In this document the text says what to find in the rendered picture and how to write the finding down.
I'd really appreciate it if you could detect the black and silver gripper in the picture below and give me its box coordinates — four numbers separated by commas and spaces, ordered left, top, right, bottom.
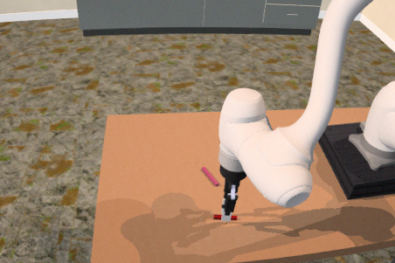
219, 164, 246, 221

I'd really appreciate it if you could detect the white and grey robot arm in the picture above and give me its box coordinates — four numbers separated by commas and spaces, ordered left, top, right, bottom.
218, 0, 395, 208

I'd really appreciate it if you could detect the pink rod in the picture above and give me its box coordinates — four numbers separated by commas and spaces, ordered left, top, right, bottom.
202, 167, 218, 186

